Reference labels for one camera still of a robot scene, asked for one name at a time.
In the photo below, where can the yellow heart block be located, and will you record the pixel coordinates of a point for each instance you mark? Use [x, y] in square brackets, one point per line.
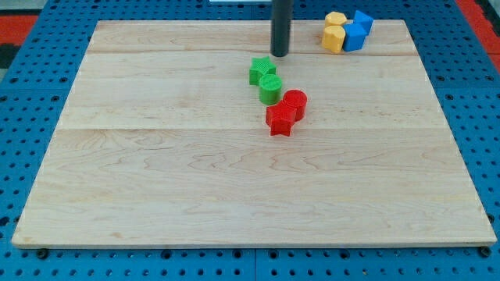
[333, 38]

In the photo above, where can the green cylinder block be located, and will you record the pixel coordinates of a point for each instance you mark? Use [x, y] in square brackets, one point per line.
[269, 89]

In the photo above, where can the light wooden board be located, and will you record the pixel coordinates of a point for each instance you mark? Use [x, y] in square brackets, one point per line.
[162, 143]

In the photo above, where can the green star block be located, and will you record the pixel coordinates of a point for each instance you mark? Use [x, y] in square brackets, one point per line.
[260, 67]

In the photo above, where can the yellow hexagon block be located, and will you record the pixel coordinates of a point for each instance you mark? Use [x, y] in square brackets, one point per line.
[335, 19]

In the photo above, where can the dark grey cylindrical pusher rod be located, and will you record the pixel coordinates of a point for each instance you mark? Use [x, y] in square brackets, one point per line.
[281, 16]

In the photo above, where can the blue cube block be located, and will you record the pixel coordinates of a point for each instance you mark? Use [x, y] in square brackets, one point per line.
[364, 20]

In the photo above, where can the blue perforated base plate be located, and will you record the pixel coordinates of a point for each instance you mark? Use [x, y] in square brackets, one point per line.
[38, 81]

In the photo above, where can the blue pentagon block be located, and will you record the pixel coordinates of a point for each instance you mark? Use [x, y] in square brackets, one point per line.
[355, 36]

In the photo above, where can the red cylinder block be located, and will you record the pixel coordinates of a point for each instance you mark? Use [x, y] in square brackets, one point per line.
[297, 99]

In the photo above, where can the red star block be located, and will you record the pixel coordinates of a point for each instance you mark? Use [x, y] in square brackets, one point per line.
[280, 118]

